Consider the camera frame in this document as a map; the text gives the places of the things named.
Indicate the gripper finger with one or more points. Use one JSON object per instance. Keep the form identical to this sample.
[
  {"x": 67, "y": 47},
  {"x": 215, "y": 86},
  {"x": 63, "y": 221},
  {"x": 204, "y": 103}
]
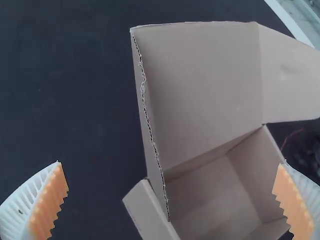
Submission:
[
  {"x": 22, "y": 212},
  {"x": 300, "y": 207}
]

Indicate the black square fan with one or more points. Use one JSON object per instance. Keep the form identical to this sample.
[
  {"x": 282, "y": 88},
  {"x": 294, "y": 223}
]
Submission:
[{"x": 307, "y": 155}]

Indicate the cardboard box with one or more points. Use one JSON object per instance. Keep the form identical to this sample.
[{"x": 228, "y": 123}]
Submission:
[{"x": 200, "y": 100}]

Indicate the black mat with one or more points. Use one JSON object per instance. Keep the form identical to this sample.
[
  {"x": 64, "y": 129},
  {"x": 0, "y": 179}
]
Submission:
[{"x": 62, "y": 87}]

